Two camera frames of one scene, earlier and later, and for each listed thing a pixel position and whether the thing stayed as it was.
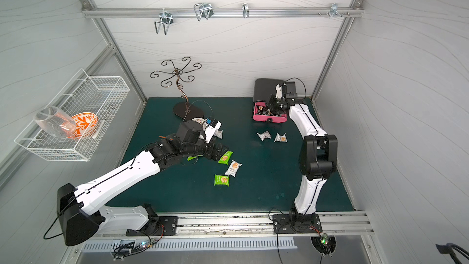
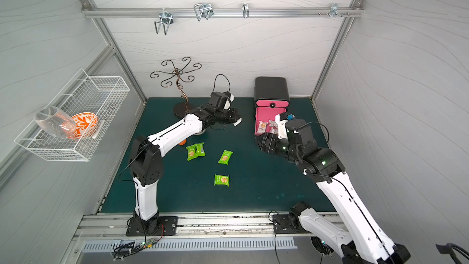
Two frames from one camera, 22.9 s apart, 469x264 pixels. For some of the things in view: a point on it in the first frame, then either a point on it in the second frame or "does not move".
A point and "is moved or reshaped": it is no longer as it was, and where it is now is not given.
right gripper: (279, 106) to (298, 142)
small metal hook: (245, 10) does not move
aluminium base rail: (246, 225) does not move
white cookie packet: (281, 138) is moved or reshaped
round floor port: (327, 250) does not move
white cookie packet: (265, 135) is moved or reshaped
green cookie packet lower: (220, 179) does not move
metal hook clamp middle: (203, 10) does not move
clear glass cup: (54, 120) does not move
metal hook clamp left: (167, 19) does not move
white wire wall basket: (74, 123) does not move
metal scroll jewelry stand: (185, 110) does not move
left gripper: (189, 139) to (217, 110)
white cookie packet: (218, 133) to (237, 122)
